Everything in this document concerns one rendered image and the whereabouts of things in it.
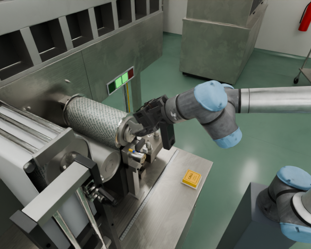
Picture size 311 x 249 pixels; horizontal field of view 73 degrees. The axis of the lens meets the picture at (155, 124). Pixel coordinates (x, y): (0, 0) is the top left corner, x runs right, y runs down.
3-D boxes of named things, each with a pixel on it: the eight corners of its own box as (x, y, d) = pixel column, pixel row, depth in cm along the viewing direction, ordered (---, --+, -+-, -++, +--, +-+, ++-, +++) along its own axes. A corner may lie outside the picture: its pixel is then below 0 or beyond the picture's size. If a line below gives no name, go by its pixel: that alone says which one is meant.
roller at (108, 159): (102, 188, 75) (96, 167, 68) (53, 160, 85) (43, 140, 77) (122, 165, 83) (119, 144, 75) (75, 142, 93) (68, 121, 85)
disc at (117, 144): (118, 157, 78) (112, 128, 69) (117, 156, 79) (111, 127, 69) (139, 133, 88) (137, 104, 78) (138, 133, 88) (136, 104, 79)
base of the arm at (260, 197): (291, 195, 97) (300, 183, 90) (296, 227, 86) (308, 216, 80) (255, 186, 100) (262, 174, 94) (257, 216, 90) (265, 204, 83)
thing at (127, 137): (129, 145, 79) (124, 136, 73) (125, 144, 80) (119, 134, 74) (139, 130, 82) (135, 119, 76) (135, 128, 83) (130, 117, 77)
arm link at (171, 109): (196, 110, 61) (185, 126, 56) (184, 114, 64) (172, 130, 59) (182, 88, 59) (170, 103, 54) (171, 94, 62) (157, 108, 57)
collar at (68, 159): (79, 187, 54) (73, 172, 50) (63, 177, 57) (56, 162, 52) (96, 169, 59) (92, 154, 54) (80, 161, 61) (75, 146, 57)
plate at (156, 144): (150, 163, 102) (150, 155, 98) (88, 135, 117) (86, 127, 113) (166, 143, 113) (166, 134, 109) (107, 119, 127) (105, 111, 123)
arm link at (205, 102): (226, 117, 49) (207, 90, 46) (189, 128, 57) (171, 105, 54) (232, 97, 54) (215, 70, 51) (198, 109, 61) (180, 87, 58)
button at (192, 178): (195, 188, 100) (196, 185, 98) (181, 182, 102) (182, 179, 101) (200, 177, 104) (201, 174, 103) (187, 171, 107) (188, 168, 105)
